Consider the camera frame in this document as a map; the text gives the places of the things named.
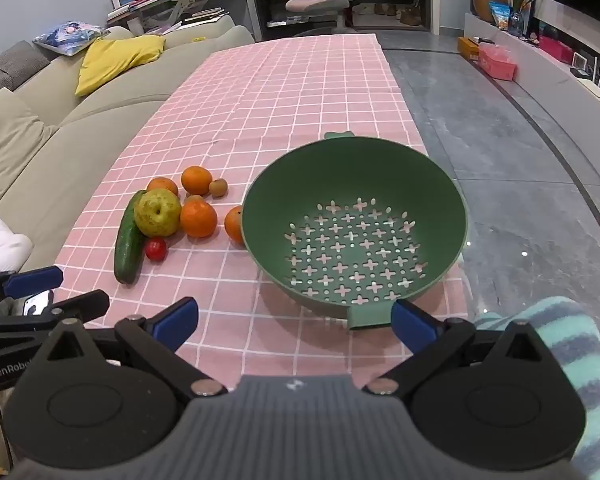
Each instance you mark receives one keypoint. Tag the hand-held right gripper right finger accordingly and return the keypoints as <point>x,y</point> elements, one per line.
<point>412,321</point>

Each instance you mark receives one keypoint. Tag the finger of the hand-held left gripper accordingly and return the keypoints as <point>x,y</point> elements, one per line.
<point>32,280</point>
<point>80,306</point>

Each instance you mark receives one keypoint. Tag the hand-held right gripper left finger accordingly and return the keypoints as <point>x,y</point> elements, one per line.
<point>177,317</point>

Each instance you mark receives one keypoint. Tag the red tomato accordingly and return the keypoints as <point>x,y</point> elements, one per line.
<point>155,249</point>

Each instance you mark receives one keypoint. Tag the green cucumber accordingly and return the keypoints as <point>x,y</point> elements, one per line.
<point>127,250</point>

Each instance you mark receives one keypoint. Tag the orange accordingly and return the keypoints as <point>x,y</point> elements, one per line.
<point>234,225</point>
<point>198,220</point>
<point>196,180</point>
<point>165,184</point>

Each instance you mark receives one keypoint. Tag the yellow-green pear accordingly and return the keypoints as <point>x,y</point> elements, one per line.
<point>157,212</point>

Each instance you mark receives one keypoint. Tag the green perforated colander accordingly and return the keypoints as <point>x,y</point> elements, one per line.
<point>290,185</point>

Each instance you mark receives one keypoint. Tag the person's right forearm striped sleeve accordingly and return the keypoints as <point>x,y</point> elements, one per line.
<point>575,350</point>

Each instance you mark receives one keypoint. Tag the person's white sock foot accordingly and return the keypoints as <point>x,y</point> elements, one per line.
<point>5,245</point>

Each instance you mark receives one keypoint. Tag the brown kiwi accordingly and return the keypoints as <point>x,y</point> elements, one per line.
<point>218,187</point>

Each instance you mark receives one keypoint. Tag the beige sofa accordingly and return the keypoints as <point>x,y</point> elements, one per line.
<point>80,125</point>

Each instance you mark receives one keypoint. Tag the grey cushion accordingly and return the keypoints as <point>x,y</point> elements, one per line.
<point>10,67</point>

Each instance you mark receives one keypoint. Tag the pink checkered tablecloth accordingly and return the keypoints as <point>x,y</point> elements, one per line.
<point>280,110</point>

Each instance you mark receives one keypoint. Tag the yellow pillow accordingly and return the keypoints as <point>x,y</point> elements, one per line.
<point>110,60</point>

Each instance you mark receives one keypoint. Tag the blue printed pillow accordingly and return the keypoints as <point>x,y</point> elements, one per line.
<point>70,35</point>

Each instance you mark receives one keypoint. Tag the grey television cabinet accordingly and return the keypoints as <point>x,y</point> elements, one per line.
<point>545,90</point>

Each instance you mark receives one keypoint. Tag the pink storage box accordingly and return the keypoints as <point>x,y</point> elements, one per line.
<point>497,62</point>

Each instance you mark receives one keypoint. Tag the orange box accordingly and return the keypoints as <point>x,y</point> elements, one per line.
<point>467,49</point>

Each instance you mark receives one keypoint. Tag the magenta box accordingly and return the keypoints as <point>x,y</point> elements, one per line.
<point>555,50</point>

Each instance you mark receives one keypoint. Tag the blue snack bag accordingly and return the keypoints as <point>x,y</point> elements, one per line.
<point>500,15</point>

